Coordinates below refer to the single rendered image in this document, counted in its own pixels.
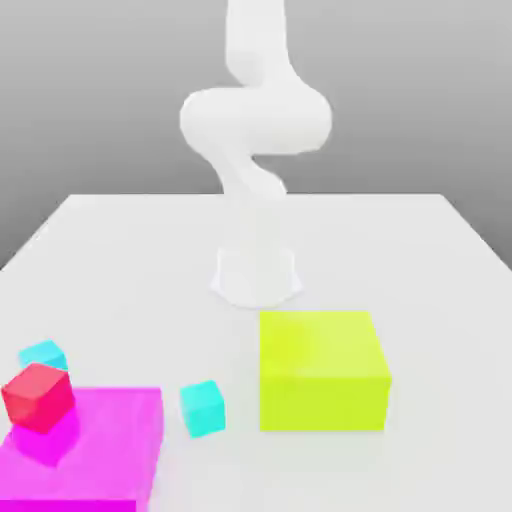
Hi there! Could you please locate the large magenta box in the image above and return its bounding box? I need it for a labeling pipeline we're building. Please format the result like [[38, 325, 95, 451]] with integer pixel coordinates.
[[0, 386, 165, 512]]

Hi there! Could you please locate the small cyan cube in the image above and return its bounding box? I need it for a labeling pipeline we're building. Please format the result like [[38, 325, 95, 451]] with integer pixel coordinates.
[[17, 339, 69, 373], [178, 379, 227, 440]]

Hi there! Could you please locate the small red cube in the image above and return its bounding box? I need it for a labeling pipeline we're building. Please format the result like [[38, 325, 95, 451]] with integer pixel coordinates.
[[0, 362, 76, 436]]

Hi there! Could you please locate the large yellow box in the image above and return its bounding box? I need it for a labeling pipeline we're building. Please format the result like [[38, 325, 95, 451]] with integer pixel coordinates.
[[258, 310, 393, 434]]

